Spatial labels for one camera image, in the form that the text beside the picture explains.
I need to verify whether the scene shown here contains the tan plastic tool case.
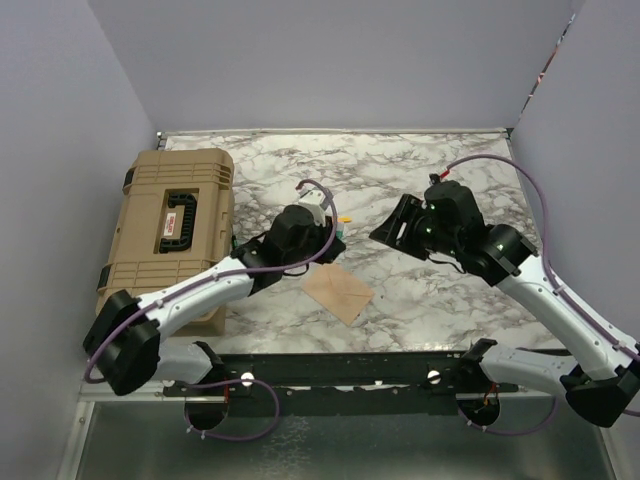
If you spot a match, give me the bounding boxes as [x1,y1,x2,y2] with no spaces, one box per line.
[96,148,235,306]

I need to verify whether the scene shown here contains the black metal base rail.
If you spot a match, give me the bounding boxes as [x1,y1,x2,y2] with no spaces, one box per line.
[163,351,492,417]

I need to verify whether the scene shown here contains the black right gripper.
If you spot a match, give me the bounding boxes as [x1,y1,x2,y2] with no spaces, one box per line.
[370,193,460,261]

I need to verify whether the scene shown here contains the tan paper envelope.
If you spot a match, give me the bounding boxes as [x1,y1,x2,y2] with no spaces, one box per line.
[302,264,374,326]

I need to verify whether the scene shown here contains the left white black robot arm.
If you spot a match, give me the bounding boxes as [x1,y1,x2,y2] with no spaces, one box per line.
[83,200,345,396]

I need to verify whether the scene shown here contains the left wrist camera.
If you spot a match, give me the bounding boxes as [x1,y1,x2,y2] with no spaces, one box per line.
[298,185,332,226]

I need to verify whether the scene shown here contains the aluminium extrusion frame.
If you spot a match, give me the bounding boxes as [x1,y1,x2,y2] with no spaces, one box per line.
[79,381,164,403]

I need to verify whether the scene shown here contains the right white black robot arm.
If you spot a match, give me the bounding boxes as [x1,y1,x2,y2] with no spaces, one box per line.
[369,181,639,427]

